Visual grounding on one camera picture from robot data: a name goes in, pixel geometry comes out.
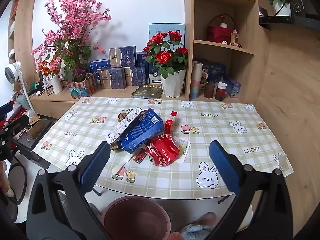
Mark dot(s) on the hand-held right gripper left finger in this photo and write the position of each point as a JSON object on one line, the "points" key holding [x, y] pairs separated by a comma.
{"points": [[96, 167]]}

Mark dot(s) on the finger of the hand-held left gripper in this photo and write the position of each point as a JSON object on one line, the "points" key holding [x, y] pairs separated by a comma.
{"points": [[15, 126]]}

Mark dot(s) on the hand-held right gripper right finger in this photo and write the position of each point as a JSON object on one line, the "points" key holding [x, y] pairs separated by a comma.
{"points": [[225, 167]]}

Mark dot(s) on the white plastic spork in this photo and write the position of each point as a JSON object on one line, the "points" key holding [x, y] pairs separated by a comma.
{"points": [[122, 166]]}

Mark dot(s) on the colourful printed white wrapper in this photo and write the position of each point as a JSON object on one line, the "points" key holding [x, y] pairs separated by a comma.
{"points": [[184, 147]]}

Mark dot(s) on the long white printed package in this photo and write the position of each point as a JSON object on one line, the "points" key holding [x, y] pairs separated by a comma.
{"points": [[125, 125]]}

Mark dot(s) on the blue cardboard box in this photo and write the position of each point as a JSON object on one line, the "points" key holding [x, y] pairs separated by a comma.
{"points": [[141, 132]]}

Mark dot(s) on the red foil pouch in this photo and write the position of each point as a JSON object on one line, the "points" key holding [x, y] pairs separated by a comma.
{"points": [[163, 151]]}

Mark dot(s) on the brown plastic bin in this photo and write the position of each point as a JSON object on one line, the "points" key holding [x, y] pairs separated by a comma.
{"points": [[137, 217]]}

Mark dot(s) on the red cigarette box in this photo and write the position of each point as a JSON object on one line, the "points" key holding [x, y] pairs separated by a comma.
{"points": [[170, 125]]}

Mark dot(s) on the person's left hand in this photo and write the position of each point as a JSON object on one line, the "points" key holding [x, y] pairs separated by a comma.
{"points": [[4, 177]]}

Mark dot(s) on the black table leg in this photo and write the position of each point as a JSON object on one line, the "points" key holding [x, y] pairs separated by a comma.
{"points": [[226, 198], [97, 192]]}

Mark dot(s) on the black crate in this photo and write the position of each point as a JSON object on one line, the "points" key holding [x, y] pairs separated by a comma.
{"points": [[37, 152]]}

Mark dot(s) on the black round stool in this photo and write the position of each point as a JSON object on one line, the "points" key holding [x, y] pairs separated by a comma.
{"points": [[17, 182]]}

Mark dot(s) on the checked bunny tablecloth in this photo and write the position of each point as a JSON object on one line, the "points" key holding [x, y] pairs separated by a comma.
{"points": [[212, 130]]}

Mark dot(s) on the row of small bottles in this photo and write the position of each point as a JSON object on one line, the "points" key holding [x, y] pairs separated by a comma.
{"points": [[45, 87]]}

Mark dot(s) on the white desk fan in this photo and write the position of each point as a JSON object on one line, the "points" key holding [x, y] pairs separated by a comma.
{"points": [[13, 71]]}

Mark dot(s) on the white vase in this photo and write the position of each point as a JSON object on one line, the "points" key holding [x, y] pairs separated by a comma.
{"points": [[57, 85]]}

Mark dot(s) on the person's right leg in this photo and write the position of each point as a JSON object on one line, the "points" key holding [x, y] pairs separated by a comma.
{"points": [[197, 230]]}

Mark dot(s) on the orange artificial flowers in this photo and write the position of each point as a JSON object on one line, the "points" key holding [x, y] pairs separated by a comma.
{"points": [[48, 66]]}

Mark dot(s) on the red cup white rim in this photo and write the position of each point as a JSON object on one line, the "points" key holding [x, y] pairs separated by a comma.
{"points": [[221, 92]]}

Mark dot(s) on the brown cup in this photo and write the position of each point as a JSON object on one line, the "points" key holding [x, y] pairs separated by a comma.
{"points": [[209, 91]]}

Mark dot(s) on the small blue box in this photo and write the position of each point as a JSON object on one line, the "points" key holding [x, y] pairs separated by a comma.
{"points": [[233, 89]]}

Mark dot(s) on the striped scalloped planter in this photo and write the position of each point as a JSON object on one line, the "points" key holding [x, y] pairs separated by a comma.
{"points": [[83, 86]]}

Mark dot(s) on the stack of pastel cups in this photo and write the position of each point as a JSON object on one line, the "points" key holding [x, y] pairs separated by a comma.
{"points": [[195, 85]]}

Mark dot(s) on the gold and blue gift box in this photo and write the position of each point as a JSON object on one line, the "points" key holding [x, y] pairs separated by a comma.
{"points": [[112, 78], [135, 76], [122, 57]]}

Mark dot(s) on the gold leaf-shaped tray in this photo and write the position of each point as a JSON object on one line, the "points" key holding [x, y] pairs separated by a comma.
{"points": [[146, 91]]}

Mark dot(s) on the dark blue printed gift box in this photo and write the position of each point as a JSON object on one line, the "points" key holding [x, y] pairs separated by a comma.
{"points": [[215, 71]]}

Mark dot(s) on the white faceted flower pot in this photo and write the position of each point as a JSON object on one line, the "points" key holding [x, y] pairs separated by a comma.
{"points": [[172, 83]]}

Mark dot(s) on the flat blue box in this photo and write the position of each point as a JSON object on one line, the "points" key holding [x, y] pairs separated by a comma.
{"points": [[98, 65]]}

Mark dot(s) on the dark blue box white emblem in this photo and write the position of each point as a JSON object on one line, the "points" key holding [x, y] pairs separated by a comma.
{"points": [[155, 76]]}

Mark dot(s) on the blue box with red label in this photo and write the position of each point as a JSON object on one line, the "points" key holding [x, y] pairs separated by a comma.
{"points": [[142, 58]]}

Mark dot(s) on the pink blossom artificial tree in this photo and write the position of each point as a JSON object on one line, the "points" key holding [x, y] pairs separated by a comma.
{"points": [[75, 22]]}

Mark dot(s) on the red rose plant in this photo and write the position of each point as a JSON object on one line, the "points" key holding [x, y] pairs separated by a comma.
{"points": [[166, 55]]}

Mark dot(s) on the glass perfume bottle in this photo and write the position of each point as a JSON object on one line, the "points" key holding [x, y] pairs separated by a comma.
{"points": [[233, 38]]}

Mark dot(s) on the red basket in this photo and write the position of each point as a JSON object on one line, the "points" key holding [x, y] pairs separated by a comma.
{"points": [[220, 33]]}

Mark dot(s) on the tall light blue box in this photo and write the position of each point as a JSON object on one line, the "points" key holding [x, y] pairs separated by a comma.
{"points": [[160, 28]]}

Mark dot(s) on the wooden shelf unit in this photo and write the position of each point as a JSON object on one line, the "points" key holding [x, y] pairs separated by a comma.
{"points": [[190, 17]]}

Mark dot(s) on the black shelf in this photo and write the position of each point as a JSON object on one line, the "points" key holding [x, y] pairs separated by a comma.
{"points": [[295, 21]]}

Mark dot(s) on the wooden wall shelf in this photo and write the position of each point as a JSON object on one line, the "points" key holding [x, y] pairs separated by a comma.
{"points": [[23, 17]]}

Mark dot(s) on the black frame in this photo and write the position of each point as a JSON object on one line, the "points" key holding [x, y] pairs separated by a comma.
{"points": [[297, 3]]}

